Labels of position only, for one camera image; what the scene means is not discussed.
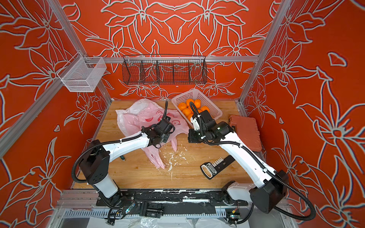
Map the pink plastic bag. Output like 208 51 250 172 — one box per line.
116 99 189 152

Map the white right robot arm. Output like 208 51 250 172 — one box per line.
188 111 316 221

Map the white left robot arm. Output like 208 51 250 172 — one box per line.
71 117 175 200

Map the orange mandarin back top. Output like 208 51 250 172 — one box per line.
194 99 201 109

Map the white plastic perforated basket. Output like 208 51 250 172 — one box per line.
172 89 222 120

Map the black handheld label tool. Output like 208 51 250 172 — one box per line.
200 155 235 180

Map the red plastic tool case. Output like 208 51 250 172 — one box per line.
229 115 262 152

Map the black wire wall basket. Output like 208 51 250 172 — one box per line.
122 54 208 86

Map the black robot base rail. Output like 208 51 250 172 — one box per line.
95 188 249 219

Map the clear wire mesh basket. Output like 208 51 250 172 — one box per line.
57 57 106 93

